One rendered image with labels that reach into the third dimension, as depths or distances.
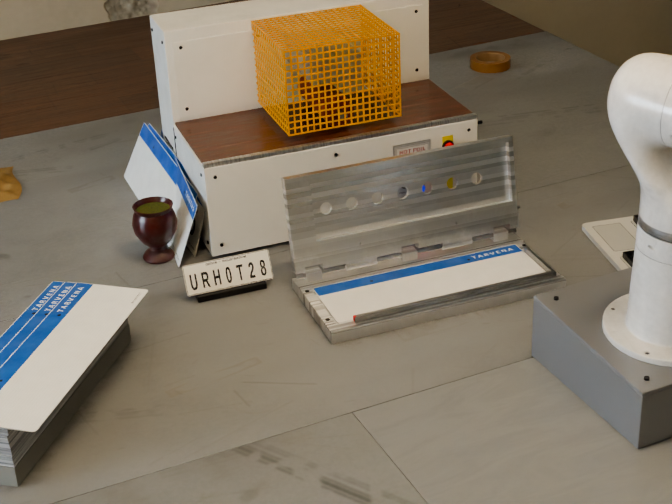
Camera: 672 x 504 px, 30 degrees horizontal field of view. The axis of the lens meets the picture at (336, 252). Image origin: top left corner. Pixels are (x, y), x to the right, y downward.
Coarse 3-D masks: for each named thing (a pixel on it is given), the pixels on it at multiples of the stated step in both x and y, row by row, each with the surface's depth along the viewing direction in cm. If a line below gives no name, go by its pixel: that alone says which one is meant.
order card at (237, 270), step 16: (240, 256) 225; (256, 256) 226; (192, 272) 222; (208, 272) 223; (224, 272) 224; (240, 272) 225; (256, 272) 226; (272, 272) 227; (192, 288) 222; (208, 288) 223; (224, 288) 224
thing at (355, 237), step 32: (384, 160) 222; (416, 160) 225; (448, 160) 227; (480, 160) 229; (512, 160) 230; (288, 192) 217; (320, 192) 220; (352, 192) 223; (384, 192) 225; (416, 192) 227; (448, 192) 229; (480, 192) 231; (512, 192) 232; (288, 224) 220; (320, 224) 222; (352, 224) 224; (384, 224) 226; (416, 224) 227; (448, 224) 229; (480, 224) 231; (512, 224) 234; (320, 256) 222; (352, 256) 224
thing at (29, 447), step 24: (48, 288) 209; (24, 312) 202; (0, 336) 196; (120, 336) 208; (96, 360) 200; (96, 384) 201; (72, 408) 193; (0, 432) 175; (24, 432) 179; (48, 432) 186; (0, 456) 177; (24, 456) 180; (0, 480) 179
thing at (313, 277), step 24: (480, 240) 235; (504, 240) 234; (384, 264) 228; (408, 264) 227; (312, 288) 221; (504, 288) 218; (528, 288) 218; (552, 288) 220; (312, 312) 216; (408, 312) 212; (432, 312) 213; (456, 312) 215; (336, 336) 208; (360, 336) 210
